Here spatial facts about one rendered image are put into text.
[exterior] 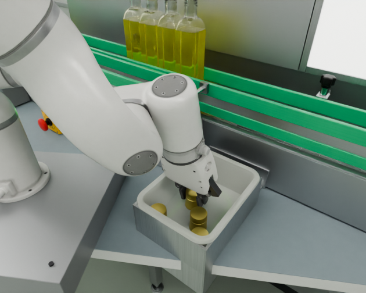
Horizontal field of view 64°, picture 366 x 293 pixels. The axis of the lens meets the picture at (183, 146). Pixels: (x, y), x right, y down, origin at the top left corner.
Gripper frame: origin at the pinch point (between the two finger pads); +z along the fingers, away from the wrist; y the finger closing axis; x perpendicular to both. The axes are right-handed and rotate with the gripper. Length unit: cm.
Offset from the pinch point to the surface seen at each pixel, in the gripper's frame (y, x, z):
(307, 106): -13.2, -27.7, -6.7
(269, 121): -7.7, -20.4, -6.2
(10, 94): 77, -3, 1
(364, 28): -18.1, -40.3, -19.1
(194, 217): -4.0, 5.3, -2.3
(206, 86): 8.1, -20.8, -10.5
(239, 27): 9.4, -39.8, -15.0
